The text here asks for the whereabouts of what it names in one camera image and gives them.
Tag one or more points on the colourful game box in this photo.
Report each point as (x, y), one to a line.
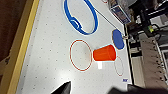
(120, 13)

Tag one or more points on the blue round plate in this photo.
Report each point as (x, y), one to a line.
(118, 39)

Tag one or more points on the white table with dishes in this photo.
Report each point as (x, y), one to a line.
(50, 50)

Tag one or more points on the black wheeled cart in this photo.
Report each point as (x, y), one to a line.
(146, 15)

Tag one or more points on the orange plastic cup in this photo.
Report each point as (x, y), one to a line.
(105, 53)

